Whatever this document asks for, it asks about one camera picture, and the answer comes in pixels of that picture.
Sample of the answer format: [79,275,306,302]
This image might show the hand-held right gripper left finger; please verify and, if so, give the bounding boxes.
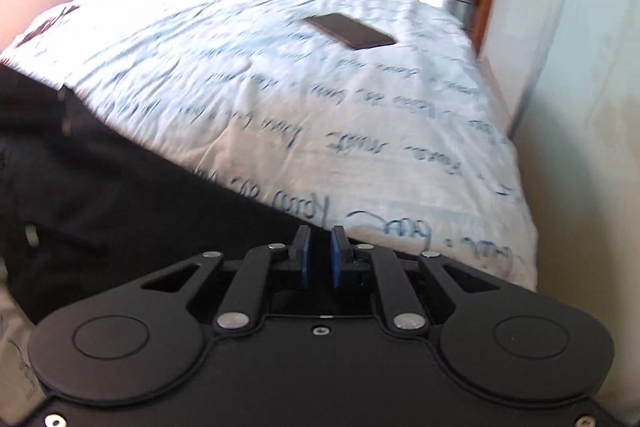
[141,225,313,336]

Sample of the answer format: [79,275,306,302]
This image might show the floral patterned blanket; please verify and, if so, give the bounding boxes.
[14,3,82,48]

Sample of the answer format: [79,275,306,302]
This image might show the black pants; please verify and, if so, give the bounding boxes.
[0,64,423,325]

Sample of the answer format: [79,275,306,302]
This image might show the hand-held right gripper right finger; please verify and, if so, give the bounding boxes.
[330,225,502,336]

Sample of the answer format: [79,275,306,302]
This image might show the white quilt with blue script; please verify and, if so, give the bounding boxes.
[0,0,539,413]

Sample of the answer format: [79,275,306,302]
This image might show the dark smartphone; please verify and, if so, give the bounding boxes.
[304,12,398,52]

